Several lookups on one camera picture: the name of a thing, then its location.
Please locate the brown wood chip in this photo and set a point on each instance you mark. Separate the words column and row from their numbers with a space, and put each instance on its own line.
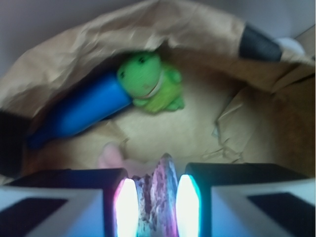
column 156, row 199

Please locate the crumpled brown paper bag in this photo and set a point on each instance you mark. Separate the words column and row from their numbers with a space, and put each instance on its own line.
column 238, row 109

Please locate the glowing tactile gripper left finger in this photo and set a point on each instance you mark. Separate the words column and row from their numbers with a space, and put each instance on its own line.
column 70, row 203

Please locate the blue plastic bottle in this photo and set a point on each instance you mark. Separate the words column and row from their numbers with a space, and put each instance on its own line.
column 80, row 109

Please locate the pink plush pig toy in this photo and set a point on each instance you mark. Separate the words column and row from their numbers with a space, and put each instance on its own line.
column 112, row 157

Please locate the green plush frog toy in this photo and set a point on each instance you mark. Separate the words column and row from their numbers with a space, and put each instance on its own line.
column 153, row 84

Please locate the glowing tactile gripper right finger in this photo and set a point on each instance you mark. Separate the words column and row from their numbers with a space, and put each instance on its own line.
column 245, row 200

